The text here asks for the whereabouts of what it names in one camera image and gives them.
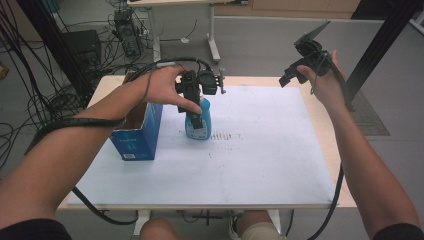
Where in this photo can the black metal post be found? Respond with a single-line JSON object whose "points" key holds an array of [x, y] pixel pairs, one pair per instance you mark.
{"points": [[53, 43], [380, 43]]}

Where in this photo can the white shoe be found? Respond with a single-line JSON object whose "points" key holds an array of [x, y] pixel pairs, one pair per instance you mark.
{"points": [[234, 226]]}

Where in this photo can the person's dark left sleeve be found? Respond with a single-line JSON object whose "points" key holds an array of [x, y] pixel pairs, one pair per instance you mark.
{"points": [[33, 230]]}

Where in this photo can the person's dark right sleeve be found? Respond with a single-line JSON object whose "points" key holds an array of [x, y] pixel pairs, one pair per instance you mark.
{"points": [[400, 232]]}

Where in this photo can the person's left hand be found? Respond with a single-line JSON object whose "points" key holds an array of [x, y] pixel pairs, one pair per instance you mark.
{"points": [[163, 85]]}

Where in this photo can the person's left leg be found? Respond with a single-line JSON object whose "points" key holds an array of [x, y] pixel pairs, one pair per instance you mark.
{"points": [[160, 230]]}

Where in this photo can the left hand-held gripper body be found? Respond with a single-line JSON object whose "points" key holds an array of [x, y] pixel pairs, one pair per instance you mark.
{"points": [[191, 85]]}

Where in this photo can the blue spray bottle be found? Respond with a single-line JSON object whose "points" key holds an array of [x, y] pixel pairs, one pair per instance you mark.
{"points": [[204, 128]]}

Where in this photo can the person's dark sleeve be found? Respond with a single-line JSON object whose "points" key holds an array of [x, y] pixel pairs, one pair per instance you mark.
{"points": [[33, 230], [400, 232]]}

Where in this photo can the person's right hand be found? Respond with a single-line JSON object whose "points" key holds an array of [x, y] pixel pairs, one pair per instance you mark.
{"points": [[328, 85]]}

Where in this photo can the grey electronic device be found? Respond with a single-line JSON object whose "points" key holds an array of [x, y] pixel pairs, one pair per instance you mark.
{"points": [[128, 33]]}

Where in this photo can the white table mat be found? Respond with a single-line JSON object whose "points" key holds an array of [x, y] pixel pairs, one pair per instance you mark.
{"points": [[250, 166]]}

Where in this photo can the wooden cabinet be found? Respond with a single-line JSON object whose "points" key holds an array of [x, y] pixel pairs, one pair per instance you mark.
{"points": [[300, 8]]}

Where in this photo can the person's right leg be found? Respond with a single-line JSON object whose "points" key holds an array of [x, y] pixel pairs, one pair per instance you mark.
{"points": [[263, 228]]}

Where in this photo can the white background desk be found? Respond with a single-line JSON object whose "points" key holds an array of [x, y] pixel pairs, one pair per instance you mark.
{"points": [[212, 36]]}

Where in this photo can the white table leg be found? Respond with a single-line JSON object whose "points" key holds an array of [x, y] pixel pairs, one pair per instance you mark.
{"points": [[275, 220], [142, 221]]}

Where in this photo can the person's leg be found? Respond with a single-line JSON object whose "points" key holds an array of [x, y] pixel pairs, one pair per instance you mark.
{"points": [[263, 228], [160, 230]]}

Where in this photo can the blue cardboard box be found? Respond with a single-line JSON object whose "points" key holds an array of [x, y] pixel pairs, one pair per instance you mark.
{"points": [[141, 143]]}

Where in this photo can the black computer case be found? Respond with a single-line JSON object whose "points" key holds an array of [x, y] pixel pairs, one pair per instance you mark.
{"points": [[81, 46]]}

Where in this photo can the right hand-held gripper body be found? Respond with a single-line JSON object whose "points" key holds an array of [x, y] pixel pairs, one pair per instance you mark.
{"points": [[313, 50]]}

